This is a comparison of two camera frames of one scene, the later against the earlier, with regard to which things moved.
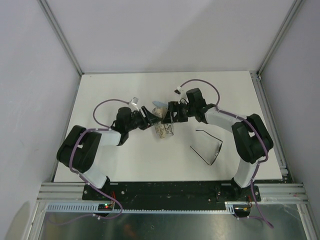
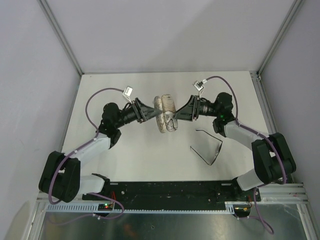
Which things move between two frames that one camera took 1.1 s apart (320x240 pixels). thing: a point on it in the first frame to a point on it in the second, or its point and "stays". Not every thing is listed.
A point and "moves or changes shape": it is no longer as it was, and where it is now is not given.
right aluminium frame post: (275, 44) stays
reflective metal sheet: (267, 222) stays
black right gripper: (174, 106) to (190, 111)
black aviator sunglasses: (199, 130) stays
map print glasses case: (163, 130) moves or changes shape
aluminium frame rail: (60, 34) stays
